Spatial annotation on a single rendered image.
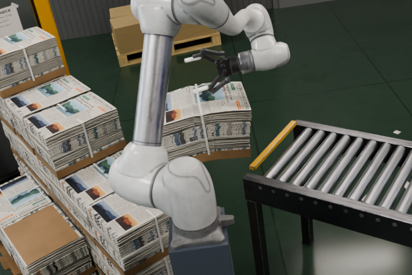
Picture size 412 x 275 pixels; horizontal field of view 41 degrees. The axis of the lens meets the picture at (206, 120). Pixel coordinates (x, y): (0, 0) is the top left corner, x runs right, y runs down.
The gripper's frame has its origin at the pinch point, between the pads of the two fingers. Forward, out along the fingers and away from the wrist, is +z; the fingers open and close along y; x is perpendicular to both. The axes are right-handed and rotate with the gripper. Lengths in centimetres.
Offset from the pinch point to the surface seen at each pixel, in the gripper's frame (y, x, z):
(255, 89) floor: 127, 236, -40
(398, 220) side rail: 56, -49, -65
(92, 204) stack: 43, -13, 55
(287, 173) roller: 53, -8, -31
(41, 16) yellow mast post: -7, 130, 87
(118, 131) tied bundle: 32, 29, 43
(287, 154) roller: 53, 6, -34
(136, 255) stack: 58, -34, 38
